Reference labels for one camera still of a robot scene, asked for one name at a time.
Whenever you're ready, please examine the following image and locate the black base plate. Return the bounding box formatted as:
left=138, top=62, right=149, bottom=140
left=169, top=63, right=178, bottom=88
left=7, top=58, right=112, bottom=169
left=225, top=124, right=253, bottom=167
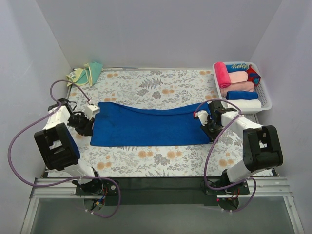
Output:
left=75, top=177, right=250, bottom=207

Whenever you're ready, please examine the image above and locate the dusty pink rolled towel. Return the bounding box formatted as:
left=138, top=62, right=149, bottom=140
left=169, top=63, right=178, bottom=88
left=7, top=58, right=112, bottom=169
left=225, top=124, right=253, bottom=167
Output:
left=220, top=81, right=254, bottom=97

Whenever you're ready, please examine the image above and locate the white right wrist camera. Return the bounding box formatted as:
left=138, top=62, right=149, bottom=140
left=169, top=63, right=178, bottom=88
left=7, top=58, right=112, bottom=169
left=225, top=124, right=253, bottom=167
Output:
left=193, top=110, right=209, bottom=126

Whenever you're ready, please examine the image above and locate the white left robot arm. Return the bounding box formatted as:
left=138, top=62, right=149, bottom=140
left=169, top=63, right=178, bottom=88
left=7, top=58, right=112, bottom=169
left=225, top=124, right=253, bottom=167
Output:
left=34, top=98, right=104, bottom=195

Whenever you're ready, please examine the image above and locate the light pink rolled towel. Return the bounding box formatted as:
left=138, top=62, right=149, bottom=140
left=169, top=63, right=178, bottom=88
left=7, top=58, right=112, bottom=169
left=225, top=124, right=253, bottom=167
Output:
left=229, top=71, right=248, bottom=84

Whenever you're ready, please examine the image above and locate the white rolled towel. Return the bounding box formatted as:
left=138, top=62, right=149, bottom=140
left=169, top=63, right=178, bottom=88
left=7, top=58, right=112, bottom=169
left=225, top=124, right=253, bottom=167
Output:
left=229, top=99, right=262, bottom=109

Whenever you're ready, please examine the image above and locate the red blue patterned cloth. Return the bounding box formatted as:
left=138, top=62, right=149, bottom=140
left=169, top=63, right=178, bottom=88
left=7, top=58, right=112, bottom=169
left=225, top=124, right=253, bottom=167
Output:
left=246, top=65, right=261, bottom=86

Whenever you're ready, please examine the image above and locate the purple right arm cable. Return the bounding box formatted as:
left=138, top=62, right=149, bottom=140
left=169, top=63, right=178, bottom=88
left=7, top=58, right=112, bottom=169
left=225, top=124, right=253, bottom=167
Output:
left=195, top=99, right=256, bottom=213

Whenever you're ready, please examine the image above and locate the aluminium front rail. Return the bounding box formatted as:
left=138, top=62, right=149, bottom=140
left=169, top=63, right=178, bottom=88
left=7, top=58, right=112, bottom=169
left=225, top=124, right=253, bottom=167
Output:
left=31, top=176, right=292, bottom=198

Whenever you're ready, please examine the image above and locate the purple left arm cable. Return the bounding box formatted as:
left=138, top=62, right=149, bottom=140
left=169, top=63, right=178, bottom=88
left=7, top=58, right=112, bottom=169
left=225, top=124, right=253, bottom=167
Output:
left=7, top=79, right=121, bottom=218

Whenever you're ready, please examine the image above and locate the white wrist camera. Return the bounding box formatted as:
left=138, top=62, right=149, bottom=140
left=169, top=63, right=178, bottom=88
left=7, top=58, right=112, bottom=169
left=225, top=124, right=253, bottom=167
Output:
left=193, top=110, right=209, bottom=126
left=84, top=104, right=100, bottom=120

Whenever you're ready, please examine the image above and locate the green yellow cloth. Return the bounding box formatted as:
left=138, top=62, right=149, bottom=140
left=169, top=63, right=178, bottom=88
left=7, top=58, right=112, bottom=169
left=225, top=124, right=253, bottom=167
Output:
left=66, top=62, right=103, bottom=86

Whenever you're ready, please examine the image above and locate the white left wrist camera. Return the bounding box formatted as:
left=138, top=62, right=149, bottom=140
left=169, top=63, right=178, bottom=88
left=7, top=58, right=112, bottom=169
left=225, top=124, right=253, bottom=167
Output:
left=84, top=104, right=100, bottom=120

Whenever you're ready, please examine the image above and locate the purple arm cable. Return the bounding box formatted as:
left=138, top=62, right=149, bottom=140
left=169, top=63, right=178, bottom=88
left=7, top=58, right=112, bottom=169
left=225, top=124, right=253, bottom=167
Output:
left=195, top=99, right=256, bottom=213
left=7, top=79, right=121, bottom=218

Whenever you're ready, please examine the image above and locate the hot pink rolled towel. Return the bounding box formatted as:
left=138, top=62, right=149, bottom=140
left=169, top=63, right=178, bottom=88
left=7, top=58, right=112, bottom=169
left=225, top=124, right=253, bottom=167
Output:
left=214, top=62, right=232, bottom=88

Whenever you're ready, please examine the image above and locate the blue lettered rolled towel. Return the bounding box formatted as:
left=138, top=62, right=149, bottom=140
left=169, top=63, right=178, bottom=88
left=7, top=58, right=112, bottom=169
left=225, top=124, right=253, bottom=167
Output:
left=226, top=63, right=249, bottom=73

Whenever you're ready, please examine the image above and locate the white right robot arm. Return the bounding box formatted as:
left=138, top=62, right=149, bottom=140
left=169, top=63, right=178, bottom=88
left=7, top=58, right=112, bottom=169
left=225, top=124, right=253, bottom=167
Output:
left=193, top=99, right=283, bottom=194

